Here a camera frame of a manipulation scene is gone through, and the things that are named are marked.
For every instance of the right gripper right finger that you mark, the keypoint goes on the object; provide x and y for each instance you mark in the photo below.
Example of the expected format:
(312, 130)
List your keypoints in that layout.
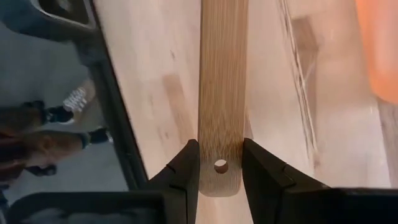
(280, 202)

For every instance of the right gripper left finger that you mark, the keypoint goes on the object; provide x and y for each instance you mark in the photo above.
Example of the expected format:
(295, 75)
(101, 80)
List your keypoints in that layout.
(174, 199)

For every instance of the solid brown wooden spoon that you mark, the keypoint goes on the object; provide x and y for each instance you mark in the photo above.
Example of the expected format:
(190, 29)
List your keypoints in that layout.
(222, 77)

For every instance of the person's shoe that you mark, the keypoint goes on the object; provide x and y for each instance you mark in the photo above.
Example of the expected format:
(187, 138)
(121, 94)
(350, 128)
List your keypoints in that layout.
(79, 99)

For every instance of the person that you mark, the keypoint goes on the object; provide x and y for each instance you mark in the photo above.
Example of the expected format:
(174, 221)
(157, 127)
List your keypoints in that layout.
(37, 143)

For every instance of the translucent orange plastic bin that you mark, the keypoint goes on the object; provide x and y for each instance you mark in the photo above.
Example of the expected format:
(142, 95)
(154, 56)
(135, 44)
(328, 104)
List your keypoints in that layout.
(382, 46)

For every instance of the dark grey moulded housing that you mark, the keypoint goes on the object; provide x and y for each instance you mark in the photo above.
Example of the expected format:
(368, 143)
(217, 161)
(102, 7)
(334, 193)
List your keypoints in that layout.
(18, 21)

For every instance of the black metal table frame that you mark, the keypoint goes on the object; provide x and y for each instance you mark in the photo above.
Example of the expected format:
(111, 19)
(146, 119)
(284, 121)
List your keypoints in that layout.
(121, 124)

